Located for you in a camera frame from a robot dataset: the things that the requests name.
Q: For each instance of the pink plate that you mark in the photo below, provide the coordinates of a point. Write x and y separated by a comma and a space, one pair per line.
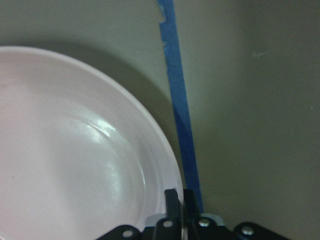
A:
79, 155

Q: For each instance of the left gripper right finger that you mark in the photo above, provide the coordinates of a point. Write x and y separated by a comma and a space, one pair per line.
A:
200, 226

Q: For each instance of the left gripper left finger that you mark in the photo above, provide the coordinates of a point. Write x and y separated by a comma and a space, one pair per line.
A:
168, 225

